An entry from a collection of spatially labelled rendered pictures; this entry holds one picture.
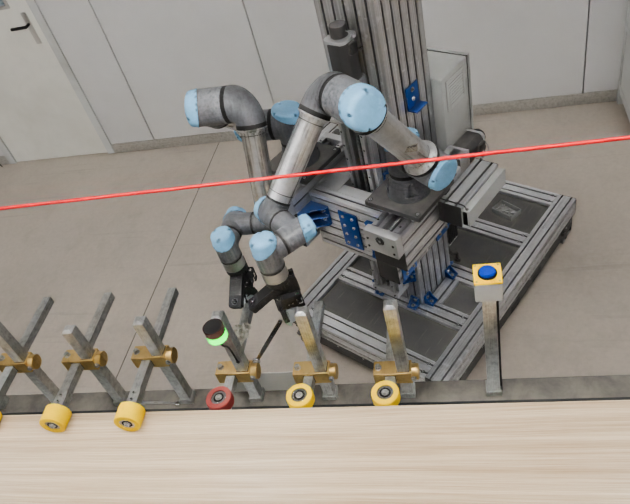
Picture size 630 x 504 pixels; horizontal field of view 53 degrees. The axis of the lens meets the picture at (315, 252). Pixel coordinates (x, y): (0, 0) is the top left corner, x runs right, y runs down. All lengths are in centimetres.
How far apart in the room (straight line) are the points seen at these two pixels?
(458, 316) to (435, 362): 26
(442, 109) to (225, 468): 147
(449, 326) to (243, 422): 123
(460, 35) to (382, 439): 290
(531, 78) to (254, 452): 315
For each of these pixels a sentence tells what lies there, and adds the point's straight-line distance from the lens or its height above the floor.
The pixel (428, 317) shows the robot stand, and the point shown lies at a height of 22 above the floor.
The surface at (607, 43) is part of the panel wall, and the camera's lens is 430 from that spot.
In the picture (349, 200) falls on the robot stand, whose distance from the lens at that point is 238.
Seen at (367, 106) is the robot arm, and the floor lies 157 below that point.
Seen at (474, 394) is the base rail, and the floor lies 70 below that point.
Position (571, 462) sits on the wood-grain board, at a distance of 173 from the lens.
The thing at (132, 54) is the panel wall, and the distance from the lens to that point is 465.
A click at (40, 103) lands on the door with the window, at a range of 524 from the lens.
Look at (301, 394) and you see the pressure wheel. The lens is 188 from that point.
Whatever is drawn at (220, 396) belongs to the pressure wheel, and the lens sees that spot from 196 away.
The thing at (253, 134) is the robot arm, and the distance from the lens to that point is 199.
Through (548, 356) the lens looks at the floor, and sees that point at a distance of 301.
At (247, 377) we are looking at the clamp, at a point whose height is 85.
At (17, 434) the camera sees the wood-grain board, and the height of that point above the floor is 90.
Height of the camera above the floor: 242
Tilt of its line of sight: 42 degrees down
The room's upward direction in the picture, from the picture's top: 17 degrees counter-clockwise
